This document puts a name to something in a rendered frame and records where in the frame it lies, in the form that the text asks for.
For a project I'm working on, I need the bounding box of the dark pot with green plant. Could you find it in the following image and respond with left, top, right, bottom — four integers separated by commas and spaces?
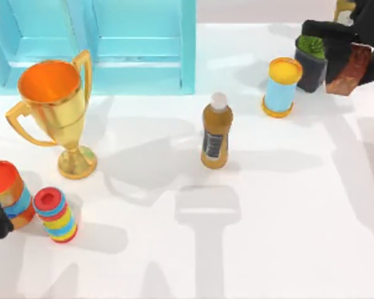
293, 34, 328, 93

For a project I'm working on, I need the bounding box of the yellow and light blue can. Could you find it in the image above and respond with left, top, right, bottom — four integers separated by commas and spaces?
261, 57, 304, 120

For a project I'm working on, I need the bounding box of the amber bottle with white cap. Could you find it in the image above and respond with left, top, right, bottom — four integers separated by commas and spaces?
201, 92, 234, 171

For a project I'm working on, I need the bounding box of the light blue rack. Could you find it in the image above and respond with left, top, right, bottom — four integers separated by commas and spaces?
0, 0, 197, 96

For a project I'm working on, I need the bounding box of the stack of coloured rings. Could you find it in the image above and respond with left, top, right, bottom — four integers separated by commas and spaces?
32, 186, 79, 244

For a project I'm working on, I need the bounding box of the orange and blue can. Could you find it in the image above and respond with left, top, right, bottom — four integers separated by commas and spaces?
0, 160, 36, 230

